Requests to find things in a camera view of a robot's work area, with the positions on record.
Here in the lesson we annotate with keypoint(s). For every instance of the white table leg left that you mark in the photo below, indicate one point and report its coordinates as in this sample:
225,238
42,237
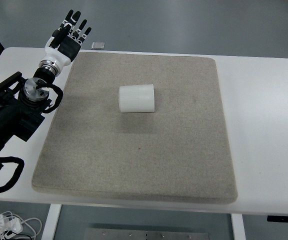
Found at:
51,222

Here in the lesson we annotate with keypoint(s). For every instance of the small grey floor box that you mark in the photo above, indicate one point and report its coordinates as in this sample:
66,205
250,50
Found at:
98,45

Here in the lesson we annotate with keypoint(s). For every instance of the beige felt mat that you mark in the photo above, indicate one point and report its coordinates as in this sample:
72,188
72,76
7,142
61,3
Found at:
178,153

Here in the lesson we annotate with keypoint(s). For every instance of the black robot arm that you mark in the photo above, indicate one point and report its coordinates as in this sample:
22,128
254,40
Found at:
24,101

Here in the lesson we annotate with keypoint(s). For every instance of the white ribbed cup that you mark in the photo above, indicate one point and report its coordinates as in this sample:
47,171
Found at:
136,98

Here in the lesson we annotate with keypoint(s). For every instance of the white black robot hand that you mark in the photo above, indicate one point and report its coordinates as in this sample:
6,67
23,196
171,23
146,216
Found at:
61,50

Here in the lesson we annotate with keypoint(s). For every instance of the metal floor plate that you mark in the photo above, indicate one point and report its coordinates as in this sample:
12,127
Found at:
126,234

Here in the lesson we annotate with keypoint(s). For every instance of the white power strip with cables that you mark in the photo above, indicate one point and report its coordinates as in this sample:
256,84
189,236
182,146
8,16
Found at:
14,227

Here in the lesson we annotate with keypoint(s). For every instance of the white table leg right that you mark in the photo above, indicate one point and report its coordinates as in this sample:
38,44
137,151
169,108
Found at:
238,227

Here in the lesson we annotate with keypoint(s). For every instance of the black desk control panel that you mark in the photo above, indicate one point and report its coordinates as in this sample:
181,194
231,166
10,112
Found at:
277,219

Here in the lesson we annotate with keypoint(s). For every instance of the white table leg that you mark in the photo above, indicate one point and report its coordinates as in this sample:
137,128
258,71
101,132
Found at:
51,222
238,227

